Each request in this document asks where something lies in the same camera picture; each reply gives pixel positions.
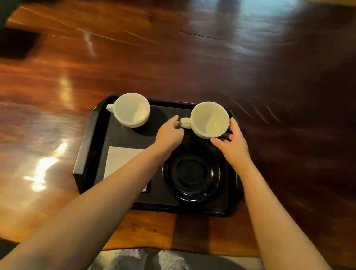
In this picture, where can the person's left forearm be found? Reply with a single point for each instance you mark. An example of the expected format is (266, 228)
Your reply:
(88, 219)

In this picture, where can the person's right forearm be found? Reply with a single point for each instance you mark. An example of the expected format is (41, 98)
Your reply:
(290, 249)

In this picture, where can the person's right hand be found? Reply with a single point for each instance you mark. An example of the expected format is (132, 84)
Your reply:
(236, 150)

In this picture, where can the person's left shoe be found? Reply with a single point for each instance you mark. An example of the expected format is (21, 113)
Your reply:
(123, 268)

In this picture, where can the white napkin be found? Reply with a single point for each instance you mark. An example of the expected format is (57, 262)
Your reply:
(119, 161)

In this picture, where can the black saucers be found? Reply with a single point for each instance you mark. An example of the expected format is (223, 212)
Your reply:
(192, 177)

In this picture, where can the white cup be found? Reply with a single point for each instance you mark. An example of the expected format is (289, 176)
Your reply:
(209, 121)
(130, 110)

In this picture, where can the black tray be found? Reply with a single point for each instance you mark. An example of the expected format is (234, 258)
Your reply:
(97, 149)

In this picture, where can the person's left hand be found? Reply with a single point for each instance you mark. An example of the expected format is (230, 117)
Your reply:
(169, 137)

